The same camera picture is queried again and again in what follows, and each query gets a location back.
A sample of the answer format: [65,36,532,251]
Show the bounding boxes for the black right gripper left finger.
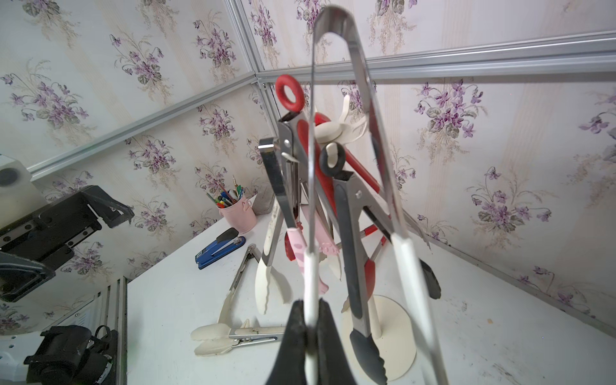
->
[266,300,307,385]

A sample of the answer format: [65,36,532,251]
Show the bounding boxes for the steel tongs red handle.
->
[335,225,383,266]
[314,139,396,239]

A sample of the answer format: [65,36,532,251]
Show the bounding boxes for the coloured pens in bucket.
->
[206,176,245,209]

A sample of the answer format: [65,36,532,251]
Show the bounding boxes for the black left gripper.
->
[1,185,135,303]

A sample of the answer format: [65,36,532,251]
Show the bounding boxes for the cream utensil rack stand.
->
[316,93,417,384]

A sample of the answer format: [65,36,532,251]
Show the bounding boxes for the pink cat paw tongs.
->
[258,136,340,295]

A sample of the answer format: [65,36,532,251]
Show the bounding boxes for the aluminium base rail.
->
[42,276,128,385]

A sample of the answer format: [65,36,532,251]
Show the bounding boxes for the steel tongs white ring large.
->
[254,198,292,315]

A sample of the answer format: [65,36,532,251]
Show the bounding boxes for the black silicone tip tongs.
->
[319,142,449,384]

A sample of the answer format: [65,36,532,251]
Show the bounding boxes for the grey sponge block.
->
[250,185,275,216]

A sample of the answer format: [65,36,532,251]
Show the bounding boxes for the pink pen holder bucket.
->
[219,197,258,234]

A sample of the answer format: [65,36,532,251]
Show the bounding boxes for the steel tongs cream silicone tips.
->
[190,323,285,356]

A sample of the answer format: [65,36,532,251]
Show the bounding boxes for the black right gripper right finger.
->
[316,299,356,385]

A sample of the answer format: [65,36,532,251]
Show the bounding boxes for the steel tongs white tips open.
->
[190,244,259,341]

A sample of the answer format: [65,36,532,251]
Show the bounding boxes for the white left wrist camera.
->
[0,155,47,228]

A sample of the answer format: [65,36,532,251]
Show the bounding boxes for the small white steel tongs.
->
[310,6,449,384]

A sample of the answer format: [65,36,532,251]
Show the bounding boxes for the blue black stapler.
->
[195,227,246,270]

